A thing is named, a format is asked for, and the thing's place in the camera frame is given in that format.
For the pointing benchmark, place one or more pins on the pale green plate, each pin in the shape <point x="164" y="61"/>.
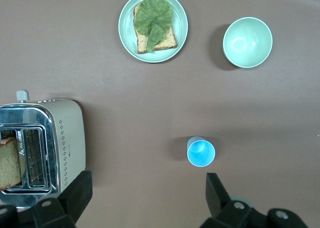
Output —
<point x="180" y="25"/>

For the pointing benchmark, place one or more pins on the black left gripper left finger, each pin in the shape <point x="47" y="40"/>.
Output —
<point x="75" y="200"/>

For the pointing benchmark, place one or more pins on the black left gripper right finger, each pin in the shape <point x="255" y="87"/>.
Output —
<point x="220" y="203"/>

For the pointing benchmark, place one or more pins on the pale green bowl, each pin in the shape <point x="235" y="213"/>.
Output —
<point x="247" y="42"/>

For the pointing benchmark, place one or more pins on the brown bread slice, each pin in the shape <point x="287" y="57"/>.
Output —
<point x="8" y="163"/>

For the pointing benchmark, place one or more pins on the brown toast slice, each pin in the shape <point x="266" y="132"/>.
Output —
<point x="168" y="41"/>

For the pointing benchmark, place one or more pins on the green lettuce leaf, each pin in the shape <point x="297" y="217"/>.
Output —
<point x="152" y="17"/>

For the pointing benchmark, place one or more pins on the beige chrome toaster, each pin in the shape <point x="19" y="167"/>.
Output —
<point x="72" y="137"/>

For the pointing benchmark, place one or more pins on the brown table cloth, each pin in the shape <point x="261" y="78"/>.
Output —
<point x="125" y="100"/>

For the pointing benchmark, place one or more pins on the light blue plastic cup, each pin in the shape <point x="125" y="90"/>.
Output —
<point x="201" y="152"/>

